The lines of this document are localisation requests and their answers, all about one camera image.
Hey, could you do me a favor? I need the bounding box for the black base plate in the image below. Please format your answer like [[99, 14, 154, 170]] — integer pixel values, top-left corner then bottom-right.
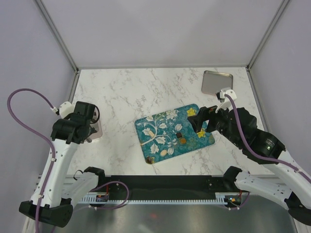
[[99, 175, 240, 200]]

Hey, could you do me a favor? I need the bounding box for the white cable duct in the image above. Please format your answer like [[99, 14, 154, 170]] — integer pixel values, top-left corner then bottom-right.
[[78, 193, 242, 205]]

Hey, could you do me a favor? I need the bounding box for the teal floral tray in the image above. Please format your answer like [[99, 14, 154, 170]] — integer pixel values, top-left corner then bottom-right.
[[135, 104, 215, 164]]

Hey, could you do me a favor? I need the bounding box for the metal box lid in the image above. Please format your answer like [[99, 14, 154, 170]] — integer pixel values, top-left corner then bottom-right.
[[201, 70, 233, 95]]

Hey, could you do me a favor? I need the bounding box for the aluminium frame post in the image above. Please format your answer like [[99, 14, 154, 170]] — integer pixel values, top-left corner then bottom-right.
[[34, 0, 79, 73], [246, 0, 291, 71]]

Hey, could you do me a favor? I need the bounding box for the pink chocolate box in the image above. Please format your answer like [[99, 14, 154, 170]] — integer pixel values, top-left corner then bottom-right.
[[86, 119, 103, 143]]

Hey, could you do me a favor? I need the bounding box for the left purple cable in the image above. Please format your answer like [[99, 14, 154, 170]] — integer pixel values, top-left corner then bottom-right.
[[7, 88, 129, 233]]

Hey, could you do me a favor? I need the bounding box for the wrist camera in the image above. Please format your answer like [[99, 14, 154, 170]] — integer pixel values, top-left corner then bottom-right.
[[51, 101, 100, 124], [215, 87, 237, 113]]

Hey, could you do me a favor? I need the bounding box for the dark swirl chocolate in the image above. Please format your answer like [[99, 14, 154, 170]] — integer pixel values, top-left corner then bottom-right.
[[145, 156, 155, 164]]

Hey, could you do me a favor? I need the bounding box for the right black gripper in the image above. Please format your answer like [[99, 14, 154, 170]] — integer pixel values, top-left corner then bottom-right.
[[187, 100, 242, 147]]

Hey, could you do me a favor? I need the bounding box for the white oval chocolate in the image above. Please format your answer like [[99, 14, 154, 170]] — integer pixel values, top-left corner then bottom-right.
[[160, 150, 167, 156]]

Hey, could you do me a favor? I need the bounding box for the right aluminium frame post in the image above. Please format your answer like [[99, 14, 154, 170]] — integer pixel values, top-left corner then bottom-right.
[[246, 0, 291, 71]]

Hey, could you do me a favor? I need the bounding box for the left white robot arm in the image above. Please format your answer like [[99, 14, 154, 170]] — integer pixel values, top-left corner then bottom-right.
[[19, 116, 106, 228]]

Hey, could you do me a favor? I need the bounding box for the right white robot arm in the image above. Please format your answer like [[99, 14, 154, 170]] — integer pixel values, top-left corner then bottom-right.
[[188, 106, 311, 225]]

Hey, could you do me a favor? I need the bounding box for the left aluminium frame post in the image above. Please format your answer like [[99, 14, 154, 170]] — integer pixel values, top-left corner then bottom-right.
[[34, 0, 79, 73]]

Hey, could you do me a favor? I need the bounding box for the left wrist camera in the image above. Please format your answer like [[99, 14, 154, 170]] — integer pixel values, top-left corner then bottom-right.
[[51, 101, 100, 124]]

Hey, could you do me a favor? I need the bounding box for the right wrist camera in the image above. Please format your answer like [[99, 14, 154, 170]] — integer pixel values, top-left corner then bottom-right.
[[215, 87, 237, 113]]

